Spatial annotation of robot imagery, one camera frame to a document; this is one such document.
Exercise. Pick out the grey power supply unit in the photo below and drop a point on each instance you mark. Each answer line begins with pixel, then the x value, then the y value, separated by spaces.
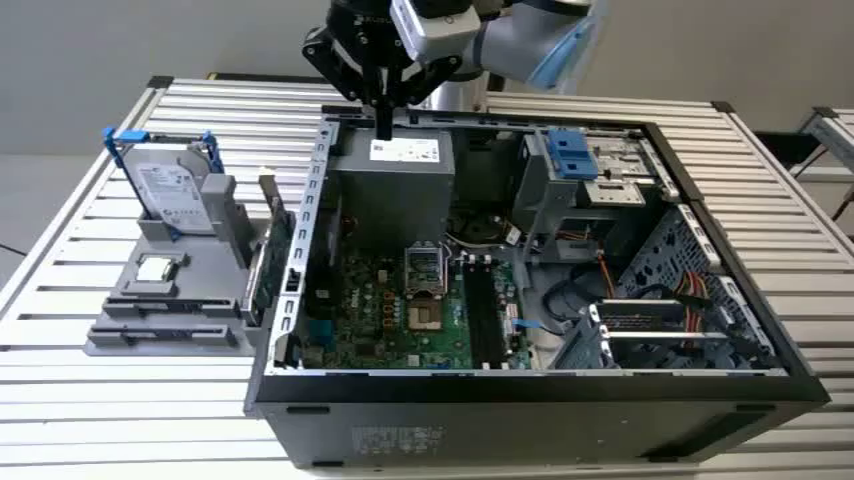
pixel 394 200

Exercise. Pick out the round internal speaker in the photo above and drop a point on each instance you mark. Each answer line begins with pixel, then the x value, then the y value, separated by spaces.
pixel 483 227

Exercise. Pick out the black open PC case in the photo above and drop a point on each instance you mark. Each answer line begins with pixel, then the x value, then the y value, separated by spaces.
pixel 467 430

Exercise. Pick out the blue expansion slot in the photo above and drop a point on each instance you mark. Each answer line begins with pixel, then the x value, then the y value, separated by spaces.
pixel 320 334

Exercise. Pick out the green motherboard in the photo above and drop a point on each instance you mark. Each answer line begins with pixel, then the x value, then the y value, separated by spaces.
pixel 363 325

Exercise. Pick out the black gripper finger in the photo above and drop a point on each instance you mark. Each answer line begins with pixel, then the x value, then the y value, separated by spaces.
pixel 334 65
pixel 427 80

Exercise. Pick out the grey metal disk bay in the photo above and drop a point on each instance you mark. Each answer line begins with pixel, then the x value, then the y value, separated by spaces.
pixel 641 336

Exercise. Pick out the blue plastic drive bracket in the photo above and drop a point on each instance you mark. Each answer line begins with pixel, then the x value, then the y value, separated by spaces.
pixel 567 155

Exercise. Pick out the black RAM slot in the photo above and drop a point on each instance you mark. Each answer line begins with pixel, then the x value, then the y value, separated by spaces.
pixel 470 312
pixel 495 312
pixel 487 312
pixel 478 312

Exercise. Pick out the metal slat side table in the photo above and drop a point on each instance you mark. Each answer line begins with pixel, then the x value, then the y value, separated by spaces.
pixel 834 135

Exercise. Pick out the CPU socket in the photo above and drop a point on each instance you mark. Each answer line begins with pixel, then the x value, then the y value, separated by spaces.
pixel 426 315

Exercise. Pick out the grey parts rack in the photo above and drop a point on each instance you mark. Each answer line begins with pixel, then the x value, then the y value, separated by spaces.
pixel 207 270

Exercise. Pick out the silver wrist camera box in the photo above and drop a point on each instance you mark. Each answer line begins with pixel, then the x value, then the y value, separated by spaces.
pixel 436 25

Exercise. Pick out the hard disk in blue carrier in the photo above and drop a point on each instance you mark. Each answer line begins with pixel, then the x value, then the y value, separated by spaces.
pixel 167 190

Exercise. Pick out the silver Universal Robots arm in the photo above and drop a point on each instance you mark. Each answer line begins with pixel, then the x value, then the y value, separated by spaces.
pixel 520 45

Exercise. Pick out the silver CPU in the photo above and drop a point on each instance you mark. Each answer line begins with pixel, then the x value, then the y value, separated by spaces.
pixel 155 270

